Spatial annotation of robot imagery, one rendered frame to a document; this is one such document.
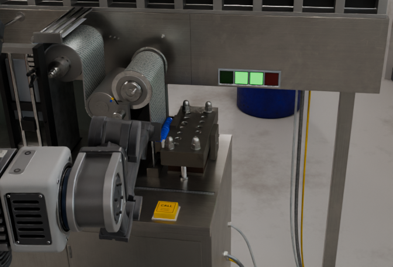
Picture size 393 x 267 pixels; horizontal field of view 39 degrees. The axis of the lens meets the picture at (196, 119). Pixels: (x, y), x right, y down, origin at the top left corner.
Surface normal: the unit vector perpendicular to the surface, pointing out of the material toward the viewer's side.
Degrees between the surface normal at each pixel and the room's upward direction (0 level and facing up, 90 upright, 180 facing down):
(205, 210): 0
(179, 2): 90
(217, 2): 90
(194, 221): 0
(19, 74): 90
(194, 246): 90
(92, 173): 0
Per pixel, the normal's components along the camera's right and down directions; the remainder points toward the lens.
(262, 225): -0.02, -0.90
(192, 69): -0.17, 0.44
